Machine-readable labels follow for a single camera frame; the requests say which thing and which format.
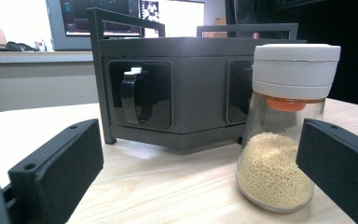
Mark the cardboard box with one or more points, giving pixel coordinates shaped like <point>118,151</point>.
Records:
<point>220,25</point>

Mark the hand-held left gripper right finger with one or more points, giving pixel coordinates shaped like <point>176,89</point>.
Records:
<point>338,168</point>

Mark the grey framed monitor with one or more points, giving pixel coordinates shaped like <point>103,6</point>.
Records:
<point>74,40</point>

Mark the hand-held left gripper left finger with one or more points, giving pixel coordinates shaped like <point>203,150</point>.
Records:
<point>59,174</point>

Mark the glass jar with yellow granules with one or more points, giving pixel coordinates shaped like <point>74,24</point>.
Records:
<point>273,171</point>

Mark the bright monitor screen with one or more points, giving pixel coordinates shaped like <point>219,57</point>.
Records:
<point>180,18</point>

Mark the grey counter ledge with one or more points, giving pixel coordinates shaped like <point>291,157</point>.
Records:
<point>28,57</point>

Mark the black object on counter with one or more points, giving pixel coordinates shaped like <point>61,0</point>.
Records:
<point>12,46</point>

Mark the dark grey seasoning rack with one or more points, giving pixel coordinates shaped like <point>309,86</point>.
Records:
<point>195,93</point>

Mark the black scoop with white tab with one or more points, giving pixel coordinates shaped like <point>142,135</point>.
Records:
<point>129,99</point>

